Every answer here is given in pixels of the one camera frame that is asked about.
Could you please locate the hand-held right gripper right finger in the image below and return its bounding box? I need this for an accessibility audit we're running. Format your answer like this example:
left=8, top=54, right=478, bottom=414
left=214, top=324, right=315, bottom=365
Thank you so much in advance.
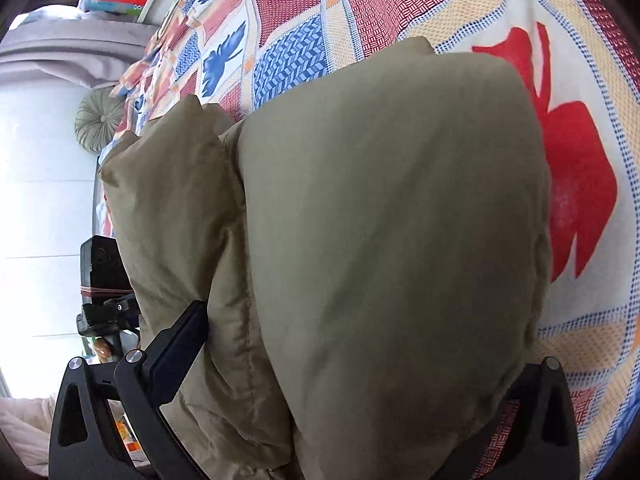
left=435, top=357, right=581, bottom=480

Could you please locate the leaf patterned patchwork quilt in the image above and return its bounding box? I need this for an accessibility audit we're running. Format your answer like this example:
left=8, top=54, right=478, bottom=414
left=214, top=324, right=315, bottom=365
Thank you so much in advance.
left=95, top=0, right=640, bottom=480

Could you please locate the grey curtain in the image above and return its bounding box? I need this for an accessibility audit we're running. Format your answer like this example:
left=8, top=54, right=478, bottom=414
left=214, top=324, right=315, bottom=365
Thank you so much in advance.
left=0, top=10, right=162, bottom=88

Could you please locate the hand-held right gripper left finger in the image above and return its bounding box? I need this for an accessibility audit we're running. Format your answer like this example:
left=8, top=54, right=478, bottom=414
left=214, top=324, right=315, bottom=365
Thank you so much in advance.
left=47, top=300, right=211, bottom=480

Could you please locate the light pink cloth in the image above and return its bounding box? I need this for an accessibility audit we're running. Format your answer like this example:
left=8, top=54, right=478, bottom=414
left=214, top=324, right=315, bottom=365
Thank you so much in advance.
left=0, top=394, right=57, bottom=463

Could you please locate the khaki puffer jacket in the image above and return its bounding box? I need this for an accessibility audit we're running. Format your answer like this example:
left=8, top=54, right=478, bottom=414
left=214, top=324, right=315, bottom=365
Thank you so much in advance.
left=97, top=36, right=553, bottom=480

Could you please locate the grey round pleated cushion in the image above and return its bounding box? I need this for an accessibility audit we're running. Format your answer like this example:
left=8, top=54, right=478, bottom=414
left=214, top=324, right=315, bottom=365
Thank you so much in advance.
left=75, top=85, right=129, bottom=154

